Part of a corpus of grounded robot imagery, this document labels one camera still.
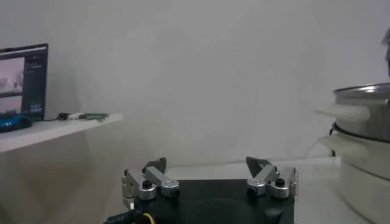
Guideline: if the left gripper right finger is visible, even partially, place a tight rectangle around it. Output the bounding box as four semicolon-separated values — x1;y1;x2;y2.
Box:
245;156;300;200

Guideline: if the white side table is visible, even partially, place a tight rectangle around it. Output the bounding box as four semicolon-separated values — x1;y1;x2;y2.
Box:
0;113;124;155

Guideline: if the blue case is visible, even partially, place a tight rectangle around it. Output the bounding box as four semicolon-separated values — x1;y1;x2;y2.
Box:
0;114;33;133

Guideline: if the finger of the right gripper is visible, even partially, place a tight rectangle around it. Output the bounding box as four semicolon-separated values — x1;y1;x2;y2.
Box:
380;26;390;77

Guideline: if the green gadget with grey card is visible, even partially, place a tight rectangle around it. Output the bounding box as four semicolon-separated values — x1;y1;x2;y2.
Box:
78;113;109;122

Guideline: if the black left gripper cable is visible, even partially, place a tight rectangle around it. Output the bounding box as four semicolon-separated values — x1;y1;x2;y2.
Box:
102;209;157;224

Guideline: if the small black device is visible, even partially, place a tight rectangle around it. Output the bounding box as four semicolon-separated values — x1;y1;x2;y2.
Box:
44;113;71;122

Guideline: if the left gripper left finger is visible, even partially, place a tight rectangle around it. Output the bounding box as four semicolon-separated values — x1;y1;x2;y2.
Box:
121;156;182;211

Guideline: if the white electric cooking pot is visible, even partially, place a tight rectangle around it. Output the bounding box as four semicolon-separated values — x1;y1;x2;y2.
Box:
318;123;390;224

